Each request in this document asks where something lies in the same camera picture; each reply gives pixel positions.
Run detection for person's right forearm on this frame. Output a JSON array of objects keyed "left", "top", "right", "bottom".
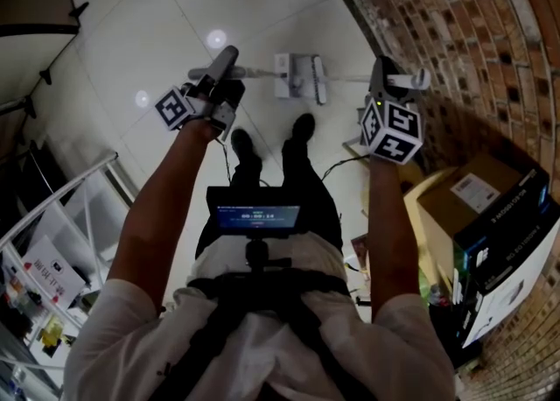
[{"left": 366, "top": 151, "right": 424, "bottom": 318}]

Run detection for thin black cable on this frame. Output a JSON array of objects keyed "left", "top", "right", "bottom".
[
  {"left": 214, "top": 137, "right": 235, "bottom": 186},
  {"left": 319, "top": 153, "right": 373, "bottom": 182}
]

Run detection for white tiled floor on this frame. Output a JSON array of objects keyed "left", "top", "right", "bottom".
[{"left": 0, "top": 0, "right": 421, "bottom": 304}]

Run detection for white paper sign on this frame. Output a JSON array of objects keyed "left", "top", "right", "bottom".
[{"left": 20, "top": 234, "right": 87, "bottom": 309}]

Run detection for person's black shoe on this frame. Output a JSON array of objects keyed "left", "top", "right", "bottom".
[
  {"left": 230, "top": 127, "right": 264, "bottom": 166},
  {"left": 290, "top": 112, "right": 318, "bottom": 146}
]

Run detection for person's black trousers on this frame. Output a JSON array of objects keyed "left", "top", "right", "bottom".
[{"left": 194, "top": 137, "right": 345, "bottom": 262}]

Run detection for person's black right shoe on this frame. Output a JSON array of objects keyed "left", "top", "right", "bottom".
[{"left": 290, "top": 112, "right": 318, "bottom": 146}]

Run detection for small dark picture card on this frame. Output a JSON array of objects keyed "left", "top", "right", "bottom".
[{"left": 349, "top": 235, "right": 369, "bottom": 270}]

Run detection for person's left forearm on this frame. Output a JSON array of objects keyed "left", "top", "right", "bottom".
[{"left": 104, "top": 116, "right": 221, "bottom": 318}]

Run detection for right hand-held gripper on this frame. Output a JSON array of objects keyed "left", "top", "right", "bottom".
[{"left": 359, "top": 55, "right": 424, "bottom": 166}]

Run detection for black and white printed box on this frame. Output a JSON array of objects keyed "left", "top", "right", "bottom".
[{"left": 451, "top": 167, "right": 560, "bottom": 350}]

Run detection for person's white shirt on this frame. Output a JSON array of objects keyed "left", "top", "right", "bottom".
[{"left": 63, "top": 232, "right": 459, "bottom": 401}]

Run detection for black monitor mount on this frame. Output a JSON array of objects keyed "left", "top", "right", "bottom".
[{"left": 243, "top": 236, "right": 293, "bottom": 278}]

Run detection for brown cardboard box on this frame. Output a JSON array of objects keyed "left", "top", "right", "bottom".
[{"left": 416, "top": 152, "right": 540, "bottom": 267}]

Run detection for white dustpan with long handle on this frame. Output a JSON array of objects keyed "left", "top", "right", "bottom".
[{"left": 187, "top": 53, "right": 307, "bottom": 99}]

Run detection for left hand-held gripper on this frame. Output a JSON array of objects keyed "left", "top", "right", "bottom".
[{"left": 153, "top": 45, "right": 247, "bottom": 143}]

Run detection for black chest harness straps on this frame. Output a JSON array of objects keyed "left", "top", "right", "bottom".
[{"left": 171, "top": 269, "right": 352, "bottom": 401}]

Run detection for yellow cardboard flap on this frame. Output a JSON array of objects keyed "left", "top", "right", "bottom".
[{"left": 401, "top": 168, "right": 458, "bottom": 291}]

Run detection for white metal shelf rack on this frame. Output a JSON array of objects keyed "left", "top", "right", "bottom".
[{"left": 0, "top": 150, "right": 134, "bottom": 396}]

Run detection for person's black left shoe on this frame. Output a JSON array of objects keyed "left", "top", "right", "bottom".
[{"left": 230, "top": 127, "right": 264, "bottom": 166}]

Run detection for black chest monitor screen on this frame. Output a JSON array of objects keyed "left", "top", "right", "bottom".
[{"left": 206, "top": 186, "right": 308, "bottom": 239}]

